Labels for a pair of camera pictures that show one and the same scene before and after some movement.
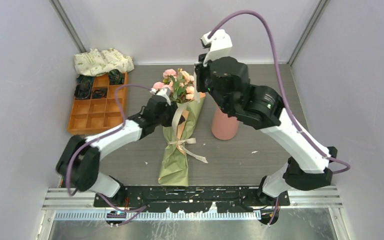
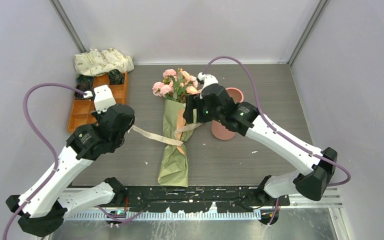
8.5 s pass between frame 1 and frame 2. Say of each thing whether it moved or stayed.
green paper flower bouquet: stayed
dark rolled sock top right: stayed
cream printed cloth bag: stayed
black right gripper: moved
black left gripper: moved
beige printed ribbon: moved
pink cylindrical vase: stayed
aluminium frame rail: stayed
